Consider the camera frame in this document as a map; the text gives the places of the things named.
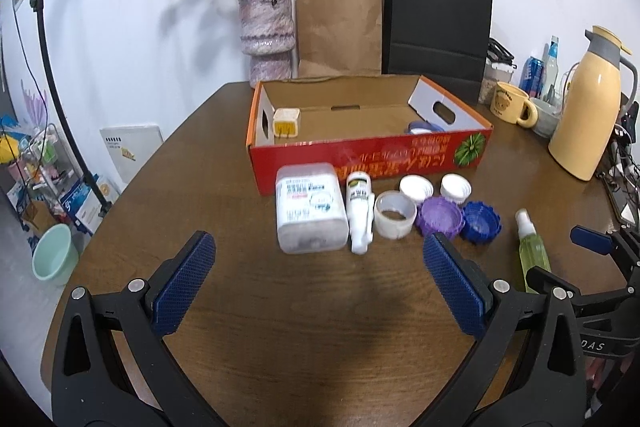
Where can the grey tape roll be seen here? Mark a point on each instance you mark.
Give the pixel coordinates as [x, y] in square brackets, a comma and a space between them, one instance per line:
[395, 227]

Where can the small cream yellow container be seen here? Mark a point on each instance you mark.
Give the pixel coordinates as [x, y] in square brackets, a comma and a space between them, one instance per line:
[286, 123]

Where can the yellow bear mug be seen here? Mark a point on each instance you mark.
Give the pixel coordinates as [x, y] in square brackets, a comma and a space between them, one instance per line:
[507, 103]

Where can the cluttered storage rack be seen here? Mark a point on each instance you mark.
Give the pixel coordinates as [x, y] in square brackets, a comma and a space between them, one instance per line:
[35, 157]

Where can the purple wall sticker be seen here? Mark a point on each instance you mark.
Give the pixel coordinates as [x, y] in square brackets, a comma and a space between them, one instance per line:
[32, 99]

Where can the blue rimmed white lid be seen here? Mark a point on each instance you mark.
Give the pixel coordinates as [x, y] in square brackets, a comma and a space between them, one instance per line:
[425, 127]

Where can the pink marbled vase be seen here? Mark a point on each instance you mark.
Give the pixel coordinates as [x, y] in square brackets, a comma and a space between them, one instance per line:
[265, 27]

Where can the mint green bucket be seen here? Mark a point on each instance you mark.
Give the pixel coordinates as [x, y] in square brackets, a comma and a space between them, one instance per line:
[52, 257]

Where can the white ribbed bottle cap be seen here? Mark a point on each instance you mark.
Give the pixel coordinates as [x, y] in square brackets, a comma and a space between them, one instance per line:
[416, 189]
[455, 188]

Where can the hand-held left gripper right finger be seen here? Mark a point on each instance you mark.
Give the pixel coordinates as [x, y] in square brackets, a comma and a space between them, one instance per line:
[452, 287]

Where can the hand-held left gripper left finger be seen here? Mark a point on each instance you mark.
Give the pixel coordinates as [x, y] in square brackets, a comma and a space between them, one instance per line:
[185, 279]

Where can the dark flat device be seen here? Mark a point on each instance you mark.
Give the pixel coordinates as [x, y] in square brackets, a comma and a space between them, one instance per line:
[625, 204]

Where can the clear plastic bottle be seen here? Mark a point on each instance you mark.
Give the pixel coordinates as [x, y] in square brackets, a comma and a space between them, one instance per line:
[551, 67]

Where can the brown paper bag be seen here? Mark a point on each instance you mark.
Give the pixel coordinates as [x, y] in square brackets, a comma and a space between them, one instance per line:
[340, 32]

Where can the red orange cardboard box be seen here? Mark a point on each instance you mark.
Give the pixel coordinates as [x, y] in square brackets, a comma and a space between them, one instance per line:
[350, 122]

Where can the blue white box stack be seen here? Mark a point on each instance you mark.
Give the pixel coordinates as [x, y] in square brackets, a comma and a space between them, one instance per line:
[85, 207]

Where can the black paper bag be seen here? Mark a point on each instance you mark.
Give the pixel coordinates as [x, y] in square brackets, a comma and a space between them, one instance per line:
[435, 27]

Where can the green spray bottle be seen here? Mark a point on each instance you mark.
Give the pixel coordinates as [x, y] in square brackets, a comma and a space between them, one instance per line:
[532, 252]

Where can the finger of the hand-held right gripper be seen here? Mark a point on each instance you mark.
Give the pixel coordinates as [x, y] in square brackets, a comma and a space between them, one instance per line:
[547, 279]
[592, 240]

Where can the blue ridged lid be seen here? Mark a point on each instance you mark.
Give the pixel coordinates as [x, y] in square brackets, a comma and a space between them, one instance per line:
[481, 222]

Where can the white tube bottle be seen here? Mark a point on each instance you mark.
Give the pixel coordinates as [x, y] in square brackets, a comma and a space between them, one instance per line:
[360, 212]

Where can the white rectangular plastic container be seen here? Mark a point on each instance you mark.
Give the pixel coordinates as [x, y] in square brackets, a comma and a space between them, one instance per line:
[310, 214]

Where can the clear jar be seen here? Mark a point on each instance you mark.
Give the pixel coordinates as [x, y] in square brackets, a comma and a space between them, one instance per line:
[492, 79]

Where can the black clips bunch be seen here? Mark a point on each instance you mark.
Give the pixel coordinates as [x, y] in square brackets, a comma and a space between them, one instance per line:
[500, 52]

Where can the purple ridged lid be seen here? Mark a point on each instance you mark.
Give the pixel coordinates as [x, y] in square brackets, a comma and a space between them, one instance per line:
[440, 218]

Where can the cream thermos jug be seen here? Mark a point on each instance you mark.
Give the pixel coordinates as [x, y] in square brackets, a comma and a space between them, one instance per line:
[587, 117]

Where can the blue drink can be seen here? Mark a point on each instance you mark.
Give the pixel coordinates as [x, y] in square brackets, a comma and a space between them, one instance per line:
[531, 76]

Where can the black light stand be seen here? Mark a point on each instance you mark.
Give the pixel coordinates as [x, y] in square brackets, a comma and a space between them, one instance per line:
[50, 67]

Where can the grey cup with utensils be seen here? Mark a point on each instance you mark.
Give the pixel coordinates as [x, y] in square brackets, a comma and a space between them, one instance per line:
[545, 119]

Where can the white flat book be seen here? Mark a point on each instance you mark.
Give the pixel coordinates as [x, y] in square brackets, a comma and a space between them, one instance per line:
[131, 152]

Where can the small brown cardboard box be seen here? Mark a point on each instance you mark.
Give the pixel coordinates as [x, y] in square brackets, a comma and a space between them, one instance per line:
[37, 217]

